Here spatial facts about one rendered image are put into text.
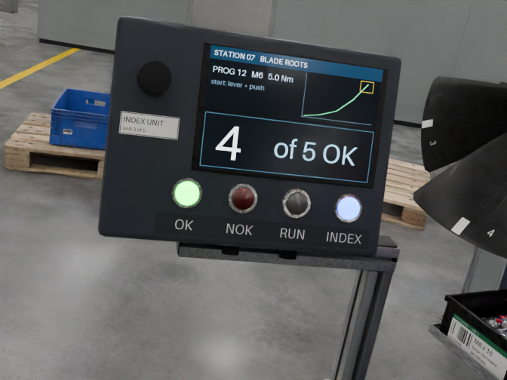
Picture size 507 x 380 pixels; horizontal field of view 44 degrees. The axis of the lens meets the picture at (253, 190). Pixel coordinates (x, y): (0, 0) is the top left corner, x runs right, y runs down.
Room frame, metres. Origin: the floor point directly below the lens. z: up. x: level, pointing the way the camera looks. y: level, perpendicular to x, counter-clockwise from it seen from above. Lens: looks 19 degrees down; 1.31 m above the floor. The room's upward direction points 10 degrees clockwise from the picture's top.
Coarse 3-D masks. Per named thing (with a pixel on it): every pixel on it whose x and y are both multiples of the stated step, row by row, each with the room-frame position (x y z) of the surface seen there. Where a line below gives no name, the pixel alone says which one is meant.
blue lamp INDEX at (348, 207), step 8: (336, 200) 0.55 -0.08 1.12; (344, 200) 0.55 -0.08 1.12; (352, 200) 0.55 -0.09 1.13; (336, 208) 0.55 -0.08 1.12; (344, 208) 0.55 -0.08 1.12; (352, 208) 0.55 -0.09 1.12; (360, 208) 0.56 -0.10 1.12; (336, 216) 0.55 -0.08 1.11; (344, 216) 0.55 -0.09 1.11; (352, 216) 0.55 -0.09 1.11
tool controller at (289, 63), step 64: (128, 64) 0.53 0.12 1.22; (192, 64) 0.55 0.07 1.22; (256, 64) 0.56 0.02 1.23; (320, 64) 0.58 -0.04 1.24; (384, 64) 0.59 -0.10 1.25; (128, 128) 0.52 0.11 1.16; (192, 128) 0.54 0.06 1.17; (320, 128) 0.56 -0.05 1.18; (384, 128) 0.58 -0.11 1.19; (128, 192) 0.51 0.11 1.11; (320, 192) 0.55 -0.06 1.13; (384, 192) 0.57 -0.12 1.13
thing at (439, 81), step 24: (432, 96) 1.47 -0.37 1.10; (456, 96) 1.40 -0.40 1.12; (480, 96) 1.35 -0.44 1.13; (504, 96) 1.30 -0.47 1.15; (456, 120) 1.38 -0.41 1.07; (480, 120) 1.34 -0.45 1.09; (504, 120) 1.30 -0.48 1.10; (456, 144) 1.36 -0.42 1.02; (480, 144) 1.32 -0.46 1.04; (432, 168) 1.38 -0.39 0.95
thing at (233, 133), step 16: (208, 112) 0.54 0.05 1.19; (224, 112) 0.54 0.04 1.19; (208, 128) 0.54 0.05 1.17; (224, 128) 0.54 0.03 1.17; (240, 128) 0.55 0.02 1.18; (256, 128) 0.55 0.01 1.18; (208, 144) 0.54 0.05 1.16; (224, 144) 0.54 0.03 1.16; (240, 144) 0.54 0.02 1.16; (256, 144) 0.55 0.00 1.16; (208, 160) 0.53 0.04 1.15; (224, 160) 0.54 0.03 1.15; (240, 160) 0.54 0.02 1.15
